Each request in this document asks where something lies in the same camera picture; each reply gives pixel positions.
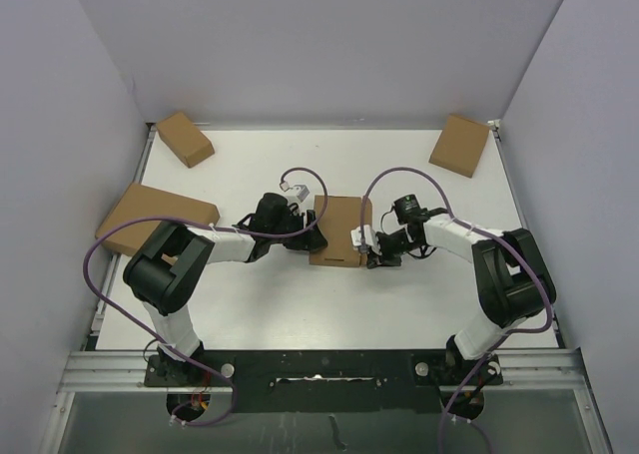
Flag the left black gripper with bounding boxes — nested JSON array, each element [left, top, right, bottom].
[[269, 208, 325, 250]]

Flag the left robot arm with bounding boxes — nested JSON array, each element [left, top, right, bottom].
[[123, 193, 328, 385]]

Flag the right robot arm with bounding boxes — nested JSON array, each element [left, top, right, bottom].
[[351, 195, 556, 383]]

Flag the small folded cardboard box left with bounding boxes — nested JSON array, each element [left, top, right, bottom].
[[156, 112, 215, 168]]

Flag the large folded cardboard box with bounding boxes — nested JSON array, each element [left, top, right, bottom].
[[95, 182, 221, 258]]

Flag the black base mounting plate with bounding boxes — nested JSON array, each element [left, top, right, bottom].
[[144, 349, 503, 421]]

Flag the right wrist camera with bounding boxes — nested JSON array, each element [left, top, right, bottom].
[[350, 225, 380, 254]]

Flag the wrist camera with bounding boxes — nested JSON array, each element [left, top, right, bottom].
[[280, 182, 310, 204], [350, 225, 380, 254]]

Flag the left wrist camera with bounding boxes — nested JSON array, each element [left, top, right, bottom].
[[280, 182, 310, 204]]

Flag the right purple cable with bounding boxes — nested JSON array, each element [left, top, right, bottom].
[[357, 167, 556, 454]]

